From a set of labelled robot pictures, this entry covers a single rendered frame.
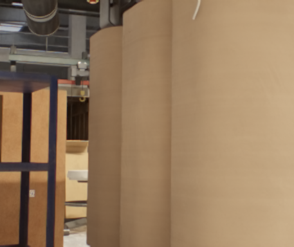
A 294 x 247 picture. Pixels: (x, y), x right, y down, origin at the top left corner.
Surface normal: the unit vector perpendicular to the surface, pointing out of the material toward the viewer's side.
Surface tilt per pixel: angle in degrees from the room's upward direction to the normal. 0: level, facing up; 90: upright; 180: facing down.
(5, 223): 90
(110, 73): 90
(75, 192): 81
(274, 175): 90
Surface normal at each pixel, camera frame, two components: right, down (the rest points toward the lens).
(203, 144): -0.81, -0.05
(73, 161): 0.36, -0.22
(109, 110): -0.61, -0.07
